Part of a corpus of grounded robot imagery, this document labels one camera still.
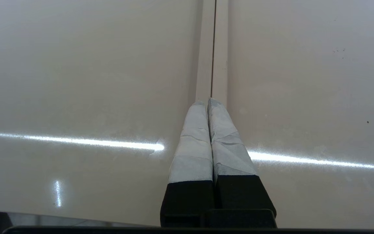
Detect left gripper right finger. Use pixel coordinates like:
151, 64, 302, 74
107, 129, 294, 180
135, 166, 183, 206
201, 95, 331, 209
207, 98, 277, 215

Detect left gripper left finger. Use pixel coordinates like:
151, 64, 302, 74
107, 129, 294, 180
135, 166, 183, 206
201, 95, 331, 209
160, 101, 215, 228

